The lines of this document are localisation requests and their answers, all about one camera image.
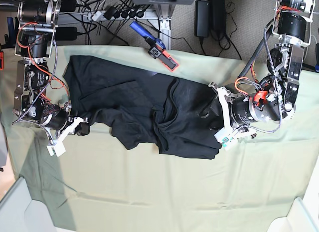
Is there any black power brick left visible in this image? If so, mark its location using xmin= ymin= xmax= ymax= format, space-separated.
xmin=55 ymin=27 xmax=78 ymax=41

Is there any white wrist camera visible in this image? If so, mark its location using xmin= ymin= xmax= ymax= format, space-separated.
xmin=47 ymin=141 xmax=66 ymax=157
xmin=214 ymin=130 xmax=238 ymax=151

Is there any aluminium frame post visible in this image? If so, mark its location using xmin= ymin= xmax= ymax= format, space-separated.
xmin=149 ymin=4 xmax=175 ymax=50

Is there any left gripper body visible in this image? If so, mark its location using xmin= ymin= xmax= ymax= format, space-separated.
xmin=208 ymin=82 xmax=241 ymax=140

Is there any blue clamp at left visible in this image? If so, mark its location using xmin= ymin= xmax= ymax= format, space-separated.
xmin=5 ymin=17 xmax=16 ymax=47

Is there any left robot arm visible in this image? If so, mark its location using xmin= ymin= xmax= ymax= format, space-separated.
xmin=203 ymin=0 xmax=316 ymax=145

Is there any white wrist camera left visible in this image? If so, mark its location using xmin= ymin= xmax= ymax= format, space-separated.
xmin=214 ymin=130 xmax=238 ymax=151

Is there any black T-shirt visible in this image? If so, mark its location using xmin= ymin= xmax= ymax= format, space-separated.
xmin=64 ymin=55 xmax=222 ymax=160

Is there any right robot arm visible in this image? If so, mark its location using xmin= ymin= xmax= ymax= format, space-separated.
xmin=13 ymin=0 xmax=90 ymax=146

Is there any white bin left corner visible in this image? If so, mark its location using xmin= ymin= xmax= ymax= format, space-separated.
xmin=0 ymin=177 xmax=56 ymax=232

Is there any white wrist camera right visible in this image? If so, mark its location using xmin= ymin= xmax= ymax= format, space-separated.
xmin=47 ymin=141 xmax=66 ymax=157

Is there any white power strip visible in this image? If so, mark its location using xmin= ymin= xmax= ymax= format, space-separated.
xmin=80 ymin=9 xmax=148 ymax=22

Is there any light green table cloth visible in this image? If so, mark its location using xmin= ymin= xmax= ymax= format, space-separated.
xmin=0 ymin=49 xmax=319 ymax=232

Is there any blue orange bar clamp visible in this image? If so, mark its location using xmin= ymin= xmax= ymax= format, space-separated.
xmin=130 ymin=21 xmax=179 ymax=72

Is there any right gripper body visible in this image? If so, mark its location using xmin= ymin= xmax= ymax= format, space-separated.
xmin=51 ymin=116 xmax=89 ymax=145

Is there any white bin corner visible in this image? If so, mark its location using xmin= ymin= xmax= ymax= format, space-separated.
xmin=267 ymin=197 xmax=319 ymax=232
xmin=0 ymin=177 xmax=56 ymax=232

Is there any orange clamp at left edge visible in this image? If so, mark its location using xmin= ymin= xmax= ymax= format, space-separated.
xmin=0 ymin=51 xmax=4 ymax=70

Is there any white bin right corner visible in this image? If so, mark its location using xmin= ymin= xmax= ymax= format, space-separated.
xmin=267 ymin=197 xmax=319 ymax=232

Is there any black power adapter pair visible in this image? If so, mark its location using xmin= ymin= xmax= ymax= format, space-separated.
xmin=194 ymin=0 xmax=226 ymax=37

